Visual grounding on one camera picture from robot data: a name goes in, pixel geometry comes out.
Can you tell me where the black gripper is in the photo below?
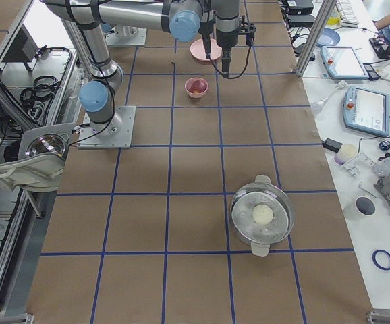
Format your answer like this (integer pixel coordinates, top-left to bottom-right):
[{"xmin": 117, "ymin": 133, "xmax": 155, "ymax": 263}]
[{"xmin": 203, "ymin": 15, "xmax": 256, "ymax": 75}]

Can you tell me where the red apple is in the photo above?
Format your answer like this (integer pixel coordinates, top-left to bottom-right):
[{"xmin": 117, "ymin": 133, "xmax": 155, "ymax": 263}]
[{"xmin": 189, "ymin": 80, "xmax": 206, "ymax": 94}]

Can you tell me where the pink bowl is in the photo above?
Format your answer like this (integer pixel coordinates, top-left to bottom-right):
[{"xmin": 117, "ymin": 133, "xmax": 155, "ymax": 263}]
[{"xmin": 184, "ymin": 77, "xmax": 209, "ymax": 99}]

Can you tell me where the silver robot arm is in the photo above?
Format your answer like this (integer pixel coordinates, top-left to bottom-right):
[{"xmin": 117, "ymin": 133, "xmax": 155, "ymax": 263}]
[
  {"xmin": 198, "ymin": 0, "xmax": 215, "ymax": 61},
  {"xmin": 45, "ymin": 1, "xmax": 256, "ymax": 138}
]

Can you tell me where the pink plate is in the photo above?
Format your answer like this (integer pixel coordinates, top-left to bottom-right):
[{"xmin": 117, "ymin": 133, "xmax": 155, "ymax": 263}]
[{"xmin": 190, "ymin": 38, "xmax": 222, "ymax": 63}]

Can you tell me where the blue plate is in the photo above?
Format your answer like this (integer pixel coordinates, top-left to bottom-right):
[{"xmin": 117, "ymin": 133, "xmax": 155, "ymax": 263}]
[{"xmin": 316, "ymin": 28, "xmax": 341, "ymax": 47}]

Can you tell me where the light bulb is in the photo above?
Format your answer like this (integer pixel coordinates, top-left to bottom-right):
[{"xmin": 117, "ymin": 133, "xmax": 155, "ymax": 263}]
[{"xmin": 310, "ymin": 80, "xmax": 347, "ymax": 115}]

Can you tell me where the yellow tape roll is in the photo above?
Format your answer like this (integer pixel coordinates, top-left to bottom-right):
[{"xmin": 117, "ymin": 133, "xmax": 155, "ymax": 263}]
[{"xmin": 326, "ymin": 7, "xmax": 341, "ymax": 26}]

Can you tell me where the far teach pendant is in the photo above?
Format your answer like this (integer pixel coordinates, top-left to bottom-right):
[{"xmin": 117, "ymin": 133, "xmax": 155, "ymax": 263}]
[{"xmin": 320, "ymin": 46, "xmax": 369, "ymax": 80}]

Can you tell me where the teach pendant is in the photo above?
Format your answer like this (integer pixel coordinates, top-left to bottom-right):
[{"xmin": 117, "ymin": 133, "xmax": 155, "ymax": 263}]
[
  {"xmin": 320, "ymin": 46, "xmax": 369, "ymax": 80},
  {"xmin": 342, "ymin": 86, "xmax": 390, "ymax": 138}
]

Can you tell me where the black power adapter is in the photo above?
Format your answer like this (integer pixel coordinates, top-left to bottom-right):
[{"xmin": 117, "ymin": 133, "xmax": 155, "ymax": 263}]
[{"xmin": 322, "ymin": 138, "xmax": 343, "ymax": 153}]

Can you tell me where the near teach pendant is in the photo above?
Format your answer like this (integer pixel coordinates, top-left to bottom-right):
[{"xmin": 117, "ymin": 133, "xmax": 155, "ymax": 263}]
[{"xmin": 342, "ymin": 86, "xmax": 390, "ymax": 138}]

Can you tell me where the purple white cup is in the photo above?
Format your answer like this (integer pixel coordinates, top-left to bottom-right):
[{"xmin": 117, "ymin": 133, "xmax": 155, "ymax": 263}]
[{"xmin": 334, "ymin": 144, "xmax": 358, "ymax": 165}]

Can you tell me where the steel steamer pot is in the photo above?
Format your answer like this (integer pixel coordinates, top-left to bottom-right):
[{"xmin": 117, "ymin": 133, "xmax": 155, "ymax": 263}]
[{"xmin": 229, "ymin": 175, "xmax": 296, "ymax": 257}]

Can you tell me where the white steamed bun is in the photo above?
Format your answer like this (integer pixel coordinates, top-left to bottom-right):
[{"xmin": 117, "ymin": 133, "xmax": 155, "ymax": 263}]
[{"xmin": 252, "ymin": 204, "xmax": 274, "ymax": 225}]

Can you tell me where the glass pot lid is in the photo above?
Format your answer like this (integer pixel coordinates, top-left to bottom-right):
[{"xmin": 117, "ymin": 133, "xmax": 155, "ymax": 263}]
[{"xmin": 25, "ymin": 134, "xmax": 66, "ymax": 157}]

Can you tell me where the white cup dark inside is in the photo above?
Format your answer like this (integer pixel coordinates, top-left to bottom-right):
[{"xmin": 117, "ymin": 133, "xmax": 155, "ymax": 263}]
[{"xmin": 343, "ymin": 196, "xmax": 376, "ymax": 221}]

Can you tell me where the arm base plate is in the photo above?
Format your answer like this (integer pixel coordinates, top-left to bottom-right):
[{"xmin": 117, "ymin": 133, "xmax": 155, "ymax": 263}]
[
  {"xmin": 76, "ymin": 105, "xmax": 136, "ymax": 149},
  {"xmin": 105, "ymin": 25, "xmax": 147, "ymax": 47}
]

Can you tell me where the aluminium frame post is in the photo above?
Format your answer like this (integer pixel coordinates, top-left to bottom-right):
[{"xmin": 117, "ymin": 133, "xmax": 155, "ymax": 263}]
[{"xmin": 294, "ymin": 0, "xmax": 336, "ymax": 77}]

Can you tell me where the blue tape ring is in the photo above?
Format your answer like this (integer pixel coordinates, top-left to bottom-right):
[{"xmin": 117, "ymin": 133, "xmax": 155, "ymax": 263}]
[{"xmin": 372, "ymin": 249, "xmax": 390, "ymax": 271}]

